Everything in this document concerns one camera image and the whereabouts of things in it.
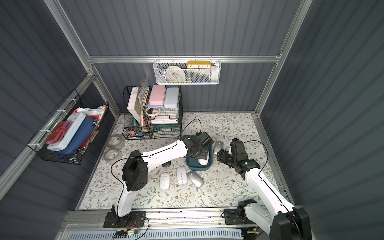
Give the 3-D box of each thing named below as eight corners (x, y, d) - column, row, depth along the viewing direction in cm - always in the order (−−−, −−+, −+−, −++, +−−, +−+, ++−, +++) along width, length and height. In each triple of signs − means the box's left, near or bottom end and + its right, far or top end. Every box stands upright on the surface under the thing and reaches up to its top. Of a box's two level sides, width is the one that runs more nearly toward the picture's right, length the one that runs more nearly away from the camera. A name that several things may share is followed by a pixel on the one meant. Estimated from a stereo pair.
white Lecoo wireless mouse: (159, 190, 85) (158, 188, 82) (161, 175, 90) (160, 173, 88) (169, 190, 85) (168, 188, 82) (171, 175, 90) (170, 173, 88)
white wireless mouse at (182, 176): (178, 186, 86) (178, 184, 84) (176, 168, 93) (176, 167, 91) (188, 184, 87) (188, 183, 85) (185, 167, 94) (185, 165, 92)
